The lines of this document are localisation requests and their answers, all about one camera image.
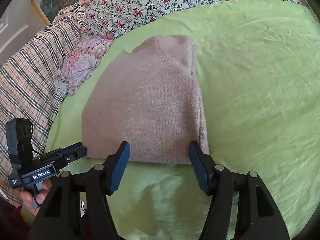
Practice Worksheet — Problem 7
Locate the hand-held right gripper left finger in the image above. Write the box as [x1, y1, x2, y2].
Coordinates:
[29, 141, 131, 240]

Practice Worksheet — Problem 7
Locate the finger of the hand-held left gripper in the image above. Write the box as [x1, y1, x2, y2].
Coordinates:
[37, 147, 88, 168]
[44, 142, 83, 158]

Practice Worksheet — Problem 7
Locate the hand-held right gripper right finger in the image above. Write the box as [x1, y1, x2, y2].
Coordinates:
[189, 141, 291, 240]

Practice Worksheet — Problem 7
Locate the beige knit sweater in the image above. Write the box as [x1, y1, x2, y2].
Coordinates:
[81, 34, 210, 166]

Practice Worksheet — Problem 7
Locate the person's left hand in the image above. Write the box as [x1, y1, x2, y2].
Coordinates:
[20, 179, 52, 217]

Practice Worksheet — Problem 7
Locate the plaid blanket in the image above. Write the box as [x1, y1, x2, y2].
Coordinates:
[0, 4, 87, 208]

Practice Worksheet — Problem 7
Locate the light green bed sheet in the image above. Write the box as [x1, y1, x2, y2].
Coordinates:
[45, 0, 320, 240]

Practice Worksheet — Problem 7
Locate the pastel floral ruffled cloth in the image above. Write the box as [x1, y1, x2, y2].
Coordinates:
[53, 35, 113, 97]

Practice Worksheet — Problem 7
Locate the white door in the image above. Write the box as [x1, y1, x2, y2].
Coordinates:
[0, 4, 33, 63]

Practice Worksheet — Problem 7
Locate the pink floral quilt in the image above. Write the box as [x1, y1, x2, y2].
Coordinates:
[80, 0, 312, 41]

